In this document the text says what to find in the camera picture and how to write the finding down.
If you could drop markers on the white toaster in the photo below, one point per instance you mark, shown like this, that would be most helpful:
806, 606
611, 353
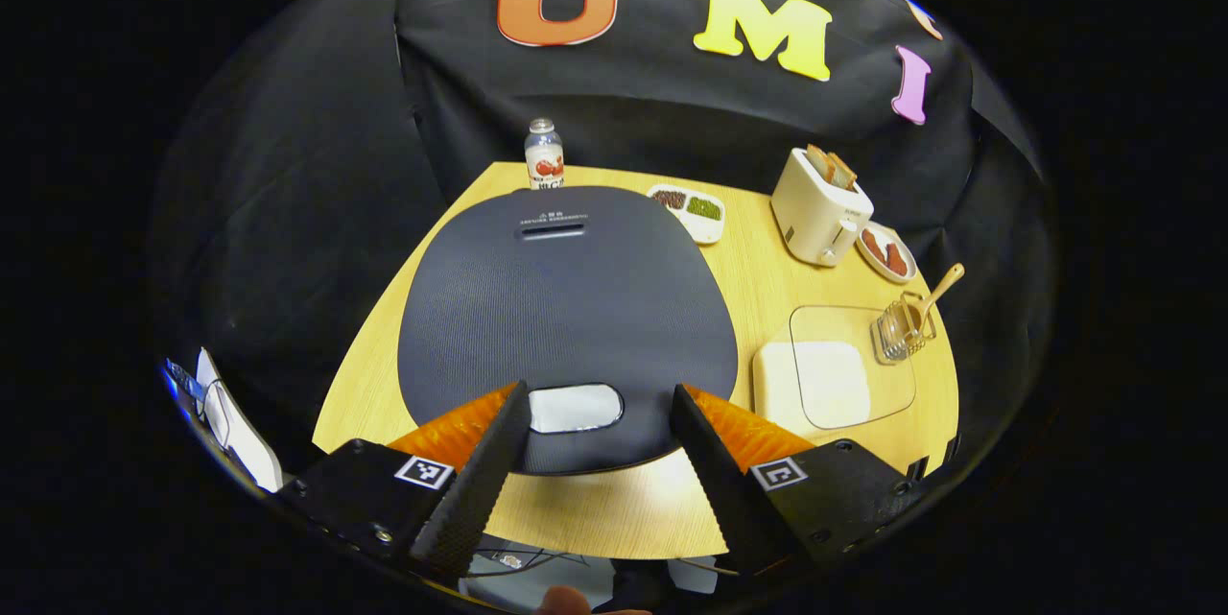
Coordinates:
815, 212

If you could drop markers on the red meat piece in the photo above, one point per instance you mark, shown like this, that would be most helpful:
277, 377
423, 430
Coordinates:
895, 258
872, 244

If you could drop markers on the toast slice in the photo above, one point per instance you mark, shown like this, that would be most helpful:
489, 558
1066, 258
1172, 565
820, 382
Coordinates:
842, 172
818, 162

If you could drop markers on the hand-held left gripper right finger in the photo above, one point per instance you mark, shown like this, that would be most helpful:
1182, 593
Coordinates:
720, 481

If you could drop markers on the clear lid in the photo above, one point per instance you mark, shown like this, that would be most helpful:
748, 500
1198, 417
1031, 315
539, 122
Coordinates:
892, 394

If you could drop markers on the small drink bottle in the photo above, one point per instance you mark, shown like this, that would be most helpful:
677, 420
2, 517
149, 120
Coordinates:
544, 164

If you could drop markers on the dark grey rice cooker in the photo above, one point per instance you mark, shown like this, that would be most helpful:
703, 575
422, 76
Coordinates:
566, 308

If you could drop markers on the computer monitor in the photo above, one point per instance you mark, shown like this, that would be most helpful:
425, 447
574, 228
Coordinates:
184, 380

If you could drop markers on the white side desk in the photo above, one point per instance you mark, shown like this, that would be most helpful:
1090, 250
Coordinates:
249, 447

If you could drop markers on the white divided bean dish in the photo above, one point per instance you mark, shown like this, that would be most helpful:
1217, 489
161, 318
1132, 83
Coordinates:
705, 226

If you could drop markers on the small white plate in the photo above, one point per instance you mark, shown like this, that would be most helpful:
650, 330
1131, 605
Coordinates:
868, 260

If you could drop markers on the black backdrop cloth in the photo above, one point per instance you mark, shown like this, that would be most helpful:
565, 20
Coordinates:
288, 212

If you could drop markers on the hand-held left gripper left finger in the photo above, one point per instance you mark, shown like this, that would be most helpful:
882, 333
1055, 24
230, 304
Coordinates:
480, 481

